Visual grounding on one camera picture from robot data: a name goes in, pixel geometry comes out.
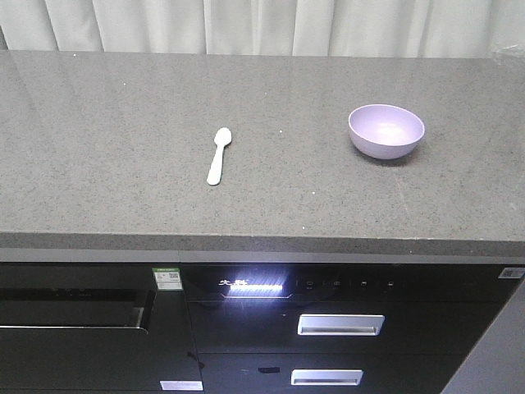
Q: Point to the mint green plastic spoon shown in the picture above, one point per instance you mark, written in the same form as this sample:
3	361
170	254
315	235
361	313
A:
222	138

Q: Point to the purple plastic bowl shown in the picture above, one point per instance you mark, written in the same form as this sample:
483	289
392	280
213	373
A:
384	131

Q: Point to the black drawer sterilizer cabinet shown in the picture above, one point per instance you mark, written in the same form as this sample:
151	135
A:
340	327

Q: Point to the right black tape strip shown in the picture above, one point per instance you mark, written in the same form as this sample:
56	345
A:
269	370

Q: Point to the white pleated curtain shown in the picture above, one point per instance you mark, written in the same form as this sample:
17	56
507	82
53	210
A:
395	28

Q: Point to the black built-in dishwasher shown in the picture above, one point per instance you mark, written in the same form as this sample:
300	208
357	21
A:
96	327

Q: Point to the clear plastic wrap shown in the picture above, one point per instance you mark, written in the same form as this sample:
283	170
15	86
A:
508	54

